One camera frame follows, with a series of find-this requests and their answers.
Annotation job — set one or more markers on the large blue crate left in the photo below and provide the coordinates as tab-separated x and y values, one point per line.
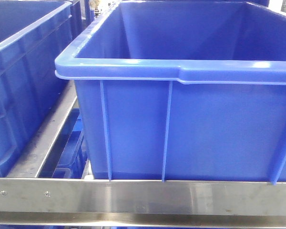
32	35

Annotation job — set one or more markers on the large blue crate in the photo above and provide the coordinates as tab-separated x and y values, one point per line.
182	90
32	35

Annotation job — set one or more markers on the stainless steel shelf rail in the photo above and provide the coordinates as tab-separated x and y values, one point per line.
28	199

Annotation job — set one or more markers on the large blue crate centre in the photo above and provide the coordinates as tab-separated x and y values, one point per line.
182	90

